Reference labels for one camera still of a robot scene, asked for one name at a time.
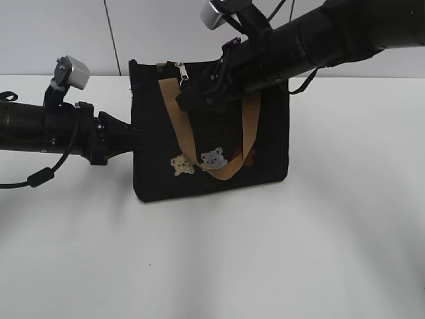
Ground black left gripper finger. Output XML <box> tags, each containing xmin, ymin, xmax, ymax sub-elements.
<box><xmin>127</xmin><ymin>126</ymin><xmax>149</xmax><ymax>152</ymax></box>

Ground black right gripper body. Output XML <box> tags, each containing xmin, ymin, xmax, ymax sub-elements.
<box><xmin>202</xmin><ymin>37</ymin><xmax>262</xmax><ymax>103</ymax></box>

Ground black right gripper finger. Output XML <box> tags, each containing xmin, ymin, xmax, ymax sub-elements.
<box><xmin>175</xmin><ymin>78</ymin><xmax>216</xmax><ymax>112</ymax></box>

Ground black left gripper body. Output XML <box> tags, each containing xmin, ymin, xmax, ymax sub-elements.
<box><xmin>74</xmin><ymin>102</ymin><xmax>133</xmax><ymax>165</ymax></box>

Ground silver zipper pull with ring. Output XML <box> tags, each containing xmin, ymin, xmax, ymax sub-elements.
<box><xmin>175</xmin><ymin>62</ymin><xmax>190</xmax><ymax>88</ymax></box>

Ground black canvas tote bag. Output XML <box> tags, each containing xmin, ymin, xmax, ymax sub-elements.
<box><xmin>129</xmin><ymin>60</ymin><xmax>290</xmax><ymax>203</ymax></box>

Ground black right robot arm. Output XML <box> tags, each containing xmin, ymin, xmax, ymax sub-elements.
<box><xmin>176</xmin><ymin>1</ymin><xmax>424</xmax><ymax>112</ymax></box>

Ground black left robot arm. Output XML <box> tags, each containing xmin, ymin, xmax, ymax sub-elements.
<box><xmin>1</xmin><ymin>89</ymin><xmax>153</xmax><ymax>165</ymax></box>

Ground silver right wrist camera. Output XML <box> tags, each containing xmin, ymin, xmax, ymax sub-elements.
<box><xmin>200</xmin><ymin>1</ymin><xmax>234</xmax><ymax>31</ymax></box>

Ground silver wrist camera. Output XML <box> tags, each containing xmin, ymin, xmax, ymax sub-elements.
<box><xmin>50</xmin><ymin>55</ymin><xmax>90</xmax><ymax>91</ymax></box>
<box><xmin>200</xmin><ymin>1</ymin><xmax>234</xmax><ymax>31</ymax></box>

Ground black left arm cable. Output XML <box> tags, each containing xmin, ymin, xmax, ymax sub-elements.
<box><xmin>0</xmin><ymin>122</ymin><xmax>80</xmax><ymax>190</ymax></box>

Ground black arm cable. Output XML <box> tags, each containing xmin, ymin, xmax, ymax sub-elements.
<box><xmin>0</xmin><ymin>122</ymin><xmax>80</xmax><ymax>190</ymax></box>
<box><xmin>287</xmin><ymin>66</ymin><xmax>325</xmax><ymax>95</ymax></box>

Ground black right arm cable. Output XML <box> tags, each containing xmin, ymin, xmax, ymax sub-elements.
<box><xmin>287</xmin><ymin>66</ymin><xmax>325</xmax><ymax>95</ymax></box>

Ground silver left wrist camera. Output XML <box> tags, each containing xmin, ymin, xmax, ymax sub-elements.
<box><xmin>50</xmin><ymin>55</ymin><xmax>90</xmax><ymax>91</ymax></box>

